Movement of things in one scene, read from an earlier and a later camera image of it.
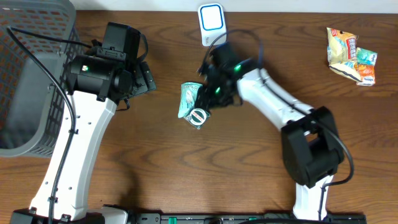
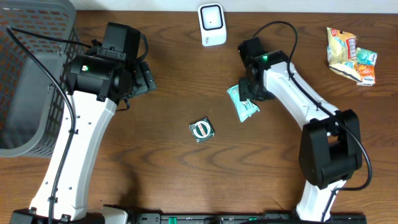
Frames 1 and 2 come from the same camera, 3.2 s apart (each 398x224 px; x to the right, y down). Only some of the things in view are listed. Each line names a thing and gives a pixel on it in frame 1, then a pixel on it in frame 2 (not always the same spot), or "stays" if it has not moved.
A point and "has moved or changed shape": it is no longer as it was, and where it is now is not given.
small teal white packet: (365, 56) stays
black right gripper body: (214, 96) to (252, 90)
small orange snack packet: (367, 73) stays
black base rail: (236, 218) stays
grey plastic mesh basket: (30, 94) stays
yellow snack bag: (341, 52) stays
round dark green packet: (198, 117) to (202, 130)
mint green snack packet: (187, 98) has moved or changed shape
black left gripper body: (144, 80) stays
